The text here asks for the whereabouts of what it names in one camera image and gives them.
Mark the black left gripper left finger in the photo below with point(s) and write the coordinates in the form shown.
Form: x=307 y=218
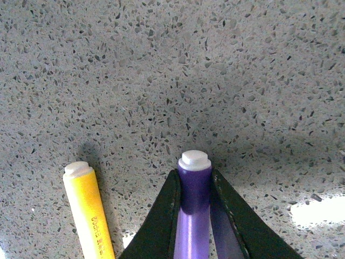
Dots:
x=157 y=235

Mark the purple highlighter pen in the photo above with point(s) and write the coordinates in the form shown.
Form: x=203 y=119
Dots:
x=201 y=212

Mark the yellow highlighter pen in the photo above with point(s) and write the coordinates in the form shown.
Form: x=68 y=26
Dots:
x=87 y=209

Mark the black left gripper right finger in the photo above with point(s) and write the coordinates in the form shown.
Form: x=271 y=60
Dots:
x=238 y=231

